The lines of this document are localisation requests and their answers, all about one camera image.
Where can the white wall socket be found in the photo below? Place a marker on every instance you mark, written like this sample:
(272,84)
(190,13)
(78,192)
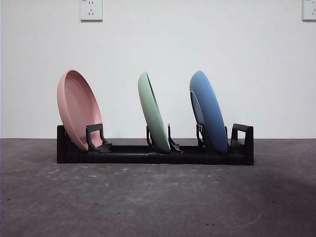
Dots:
(91,11)
(309,12)

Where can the pink plate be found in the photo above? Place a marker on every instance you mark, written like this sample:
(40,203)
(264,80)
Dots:
(79,106)

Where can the black plastic plate rack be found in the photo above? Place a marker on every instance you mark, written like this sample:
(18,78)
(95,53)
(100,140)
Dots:
(123,158)

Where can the blue plate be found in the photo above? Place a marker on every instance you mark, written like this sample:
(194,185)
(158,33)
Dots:
(212,111)

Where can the green plate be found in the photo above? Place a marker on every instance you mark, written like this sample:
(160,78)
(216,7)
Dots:
(151,111)

